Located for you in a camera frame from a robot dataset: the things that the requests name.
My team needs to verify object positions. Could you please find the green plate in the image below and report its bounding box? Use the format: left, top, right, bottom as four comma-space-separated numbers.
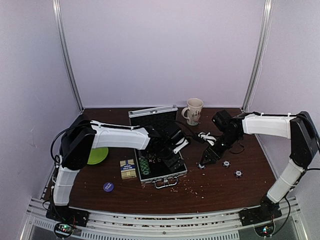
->
87, 147, 109, 165

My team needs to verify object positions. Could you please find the circuit board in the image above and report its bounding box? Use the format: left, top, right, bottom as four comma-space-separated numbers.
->
53, 222, 76, 239
254, 223, 275, 238

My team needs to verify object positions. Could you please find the blue Texas Hold'em card box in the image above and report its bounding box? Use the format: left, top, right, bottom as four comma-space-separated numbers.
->
119, 158, 137, 180

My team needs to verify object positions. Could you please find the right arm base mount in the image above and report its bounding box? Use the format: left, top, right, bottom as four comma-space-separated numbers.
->
239, 207, 282, 227

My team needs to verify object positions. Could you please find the red dice set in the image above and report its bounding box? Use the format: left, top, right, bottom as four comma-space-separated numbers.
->
148, 157, 162, 164

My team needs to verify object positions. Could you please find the right circuit board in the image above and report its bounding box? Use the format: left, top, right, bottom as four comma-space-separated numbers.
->
254, 223, 275, 238

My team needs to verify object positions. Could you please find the right aluminium frame post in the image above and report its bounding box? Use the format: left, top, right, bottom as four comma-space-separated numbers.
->
241, 0, 273, 112

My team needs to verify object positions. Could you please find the purple poker chip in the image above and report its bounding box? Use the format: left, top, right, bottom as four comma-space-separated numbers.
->
222, 160, 231, 168
198, 164, 206, 170
234, 170, 243, 178

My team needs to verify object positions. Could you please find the green chip stack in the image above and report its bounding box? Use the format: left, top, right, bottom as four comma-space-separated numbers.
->
139, 158, 151, 176

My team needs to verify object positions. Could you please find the left circuit board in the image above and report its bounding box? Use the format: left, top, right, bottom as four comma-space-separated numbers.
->
53, 222, 76, 239

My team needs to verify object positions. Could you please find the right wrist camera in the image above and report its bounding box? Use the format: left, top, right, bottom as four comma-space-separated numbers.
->
211, 109, 232, 132

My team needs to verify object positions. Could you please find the aluminium poker case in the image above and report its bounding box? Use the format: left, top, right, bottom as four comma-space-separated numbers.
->
128, 105, 188, 190

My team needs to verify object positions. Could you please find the aluminium frame post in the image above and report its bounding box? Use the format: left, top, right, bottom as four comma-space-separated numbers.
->
241, 0, 273, 112
52, 0, 85, 114

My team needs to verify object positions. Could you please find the aluminium front rail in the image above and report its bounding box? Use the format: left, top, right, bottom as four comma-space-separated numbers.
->
18, 197, 309, 240

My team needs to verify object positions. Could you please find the purple round button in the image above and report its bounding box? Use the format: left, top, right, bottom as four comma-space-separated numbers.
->
103, 182, 115, 193

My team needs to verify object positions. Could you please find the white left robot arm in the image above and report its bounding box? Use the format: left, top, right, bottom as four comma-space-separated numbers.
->
51, 120, 190, 222

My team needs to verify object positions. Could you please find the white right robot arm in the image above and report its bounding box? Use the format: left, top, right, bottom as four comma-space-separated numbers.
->
198, 110, 320, 221

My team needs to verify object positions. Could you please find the left aluminium frame post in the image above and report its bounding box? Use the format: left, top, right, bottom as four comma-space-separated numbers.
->
52, 0, 85, 114

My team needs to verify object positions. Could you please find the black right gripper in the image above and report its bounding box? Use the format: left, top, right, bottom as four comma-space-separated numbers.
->
200, 131, 241, 166

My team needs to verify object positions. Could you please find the cream ceramic mug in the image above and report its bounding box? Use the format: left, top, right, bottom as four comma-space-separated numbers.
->
181, 98, 204, 126

